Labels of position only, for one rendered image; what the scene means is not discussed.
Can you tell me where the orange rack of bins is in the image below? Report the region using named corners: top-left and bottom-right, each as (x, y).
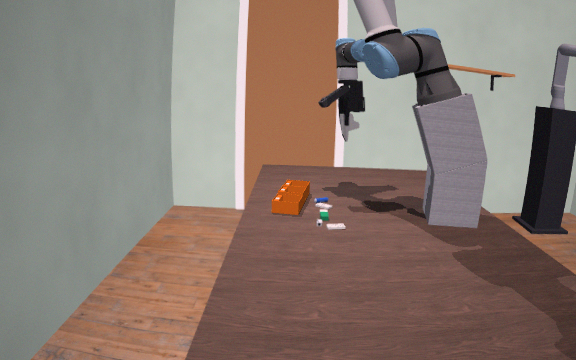
top-left (272, 180), bottom-right (310, 215)

